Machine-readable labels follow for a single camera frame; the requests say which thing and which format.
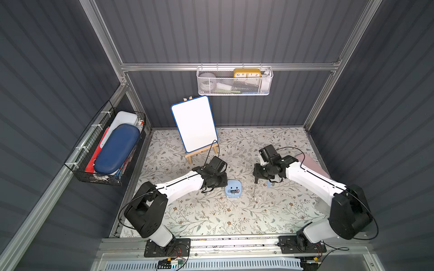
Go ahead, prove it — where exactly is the light blue alarm clock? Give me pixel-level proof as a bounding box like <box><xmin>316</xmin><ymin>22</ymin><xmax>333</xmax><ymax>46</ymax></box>
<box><xmin>224</xmin><ymin>180</ymin><xmax>243</xmax><ymax>198</ymax></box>

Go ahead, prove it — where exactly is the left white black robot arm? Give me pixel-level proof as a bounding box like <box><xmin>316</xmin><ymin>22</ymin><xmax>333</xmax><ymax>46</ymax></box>
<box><xmin>123</xmin><ymin>157</ymin><xmax>228</xmax><ymax>247</ymax></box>

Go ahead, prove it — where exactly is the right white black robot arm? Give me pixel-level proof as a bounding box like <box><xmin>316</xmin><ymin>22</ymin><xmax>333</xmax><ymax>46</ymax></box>
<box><xmin>253</xmin><ymin>145</ymin><xmax>376</xmax><ymax>250</ymax></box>

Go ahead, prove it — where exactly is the wooden easel stand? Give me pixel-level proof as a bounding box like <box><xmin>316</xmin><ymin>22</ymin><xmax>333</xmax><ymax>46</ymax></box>
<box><xmin>182</xmin><ymin>97</ymin><xmax>220</xmax><ymax>165</ymax></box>

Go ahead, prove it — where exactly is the pink pencil case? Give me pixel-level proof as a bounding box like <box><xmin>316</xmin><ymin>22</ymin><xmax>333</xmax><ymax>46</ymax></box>
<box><xmin>295</xmin><ymin>154</ymin><xmax>330</xmax><ymax>178</ymax></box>

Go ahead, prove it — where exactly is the white tape roll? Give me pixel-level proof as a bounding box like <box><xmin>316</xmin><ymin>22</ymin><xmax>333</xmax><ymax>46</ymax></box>
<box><xmin>198</xmin><ymin>72</ymin><xmax>217</xmax><ymax>93</ymax></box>

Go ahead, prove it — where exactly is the yellow clock in basket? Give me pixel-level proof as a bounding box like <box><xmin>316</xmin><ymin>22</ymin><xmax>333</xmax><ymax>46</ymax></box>
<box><xmin>234</xmin><ymin>68</ymin><xmax>262</xmax><ymax>78</ymax></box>

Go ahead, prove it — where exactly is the dark blue oval case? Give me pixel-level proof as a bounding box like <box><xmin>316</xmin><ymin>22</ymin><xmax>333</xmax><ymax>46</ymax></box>
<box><xmin>94</xmin><ymin>124</ymin><xmax>140</xmax><ymax>175</ymax></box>

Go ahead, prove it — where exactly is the white plastic container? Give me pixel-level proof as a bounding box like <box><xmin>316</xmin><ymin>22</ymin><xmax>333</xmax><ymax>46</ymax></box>
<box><xmin>99</xmin><ymin>111</ymin><xmax>138</xmax><ymax>149</ymax></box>

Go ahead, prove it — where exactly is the red folder in basket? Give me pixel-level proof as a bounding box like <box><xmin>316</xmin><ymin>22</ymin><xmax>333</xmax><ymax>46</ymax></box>
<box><xmin>85</xmin><ymin>127</ymin><xmax>109</xmax><ymax>173</ymax></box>

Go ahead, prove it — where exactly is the white board blue frame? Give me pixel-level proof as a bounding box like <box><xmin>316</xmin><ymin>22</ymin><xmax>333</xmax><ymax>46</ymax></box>
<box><xmin>170</xmin><ymin>95</ymin><xmax>219</xmax><ymax>154</ymax></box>

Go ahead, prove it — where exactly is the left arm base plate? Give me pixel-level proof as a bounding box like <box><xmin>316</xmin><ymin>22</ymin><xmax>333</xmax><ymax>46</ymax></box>
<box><xmin>144</xmin><ymin>238</ymin><xmax>192</xmax><ymax>258</ymax></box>

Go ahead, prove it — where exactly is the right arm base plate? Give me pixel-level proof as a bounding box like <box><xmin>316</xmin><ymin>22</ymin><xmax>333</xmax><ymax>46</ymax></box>
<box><xmin>277</xmin><ymin>236</ymin><xmax>327</xmax><ymax>255</ymax></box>

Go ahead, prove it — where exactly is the white wire mesh basket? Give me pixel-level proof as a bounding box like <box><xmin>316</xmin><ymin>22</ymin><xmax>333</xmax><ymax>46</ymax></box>
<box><xmin>196</xmin><ymin>66</ymin><xmax>274</xmax><ymax>96</ymax></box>

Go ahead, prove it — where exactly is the black wire wall basket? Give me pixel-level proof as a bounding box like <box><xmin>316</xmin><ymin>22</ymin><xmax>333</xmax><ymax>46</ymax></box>
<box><xmin>64</xmin><ymin>101</ymin><xmax>147</xmax><ymax>186</ymax></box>

